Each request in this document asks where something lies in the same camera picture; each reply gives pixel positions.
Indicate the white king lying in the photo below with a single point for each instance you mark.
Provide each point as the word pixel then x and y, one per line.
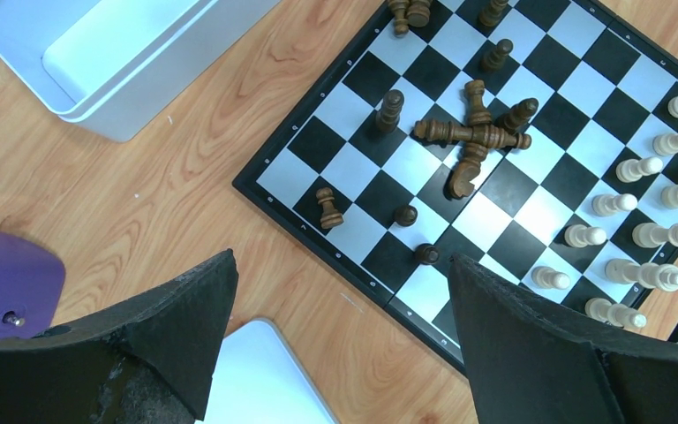
pixel 650 275

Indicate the black white chessboard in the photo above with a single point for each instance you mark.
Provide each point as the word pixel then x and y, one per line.
pixel 344 174

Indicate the white box lid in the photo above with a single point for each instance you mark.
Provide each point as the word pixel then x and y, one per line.
pixel 259 379

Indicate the purple metronome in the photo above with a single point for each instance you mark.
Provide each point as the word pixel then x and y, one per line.
pixel 31 282

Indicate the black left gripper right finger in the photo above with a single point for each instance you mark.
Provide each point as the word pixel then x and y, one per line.
pixel 530 360

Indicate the white rectangular box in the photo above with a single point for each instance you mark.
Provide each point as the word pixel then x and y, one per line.
pixel 111 66

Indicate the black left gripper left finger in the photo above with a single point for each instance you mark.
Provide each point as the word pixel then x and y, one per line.
pixel 147 359

